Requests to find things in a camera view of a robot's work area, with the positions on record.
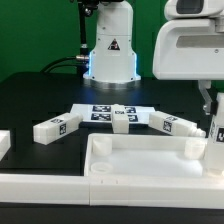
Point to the white square desk top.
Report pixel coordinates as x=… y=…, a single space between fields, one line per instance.
x=147 y=155

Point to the white left obstacle bar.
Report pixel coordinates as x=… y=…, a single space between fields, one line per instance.
x=5 y=142

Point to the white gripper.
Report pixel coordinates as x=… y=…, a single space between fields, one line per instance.
x=190 y=49

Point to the white front obstacle bar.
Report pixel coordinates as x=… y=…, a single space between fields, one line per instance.
x=113 y=191

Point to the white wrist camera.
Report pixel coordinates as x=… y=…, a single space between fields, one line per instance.
x=175 y=9

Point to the white obstacle bar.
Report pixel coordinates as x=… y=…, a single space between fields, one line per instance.
x=5 y=142
x=113 y=191

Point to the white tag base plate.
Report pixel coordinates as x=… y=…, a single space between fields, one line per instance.
x=103 y=113

